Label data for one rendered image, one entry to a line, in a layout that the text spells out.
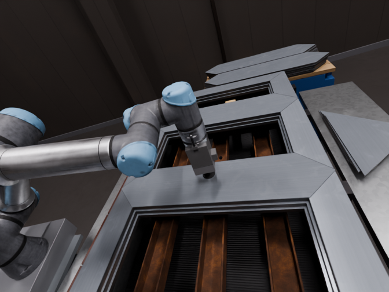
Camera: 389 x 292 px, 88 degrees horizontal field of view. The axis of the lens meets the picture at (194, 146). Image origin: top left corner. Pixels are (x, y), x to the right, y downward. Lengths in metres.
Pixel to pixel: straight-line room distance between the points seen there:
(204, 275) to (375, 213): 0.53
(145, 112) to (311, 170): 0.51
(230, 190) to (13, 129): 0.62
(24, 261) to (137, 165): 0.73
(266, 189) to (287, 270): 0.24
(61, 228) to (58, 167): 0.63
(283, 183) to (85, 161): 0.53
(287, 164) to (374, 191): 0.26
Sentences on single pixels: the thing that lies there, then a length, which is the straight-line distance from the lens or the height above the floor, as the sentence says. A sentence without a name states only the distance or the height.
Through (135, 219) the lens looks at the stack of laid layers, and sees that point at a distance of 0.78.
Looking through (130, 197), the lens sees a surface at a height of 0.86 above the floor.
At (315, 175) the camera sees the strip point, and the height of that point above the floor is 0.86.
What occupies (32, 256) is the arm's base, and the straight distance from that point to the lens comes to 1.06.
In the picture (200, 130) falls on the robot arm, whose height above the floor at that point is 1.09.
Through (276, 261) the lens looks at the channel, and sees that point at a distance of 0.75.
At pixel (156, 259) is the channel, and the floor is 0.68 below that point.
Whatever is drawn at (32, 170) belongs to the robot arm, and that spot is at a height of 1.19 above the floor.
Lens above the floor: 1.38
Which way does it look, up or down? 36 degrees down
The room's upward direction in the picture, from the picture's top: 22 degrees counter-clockwise
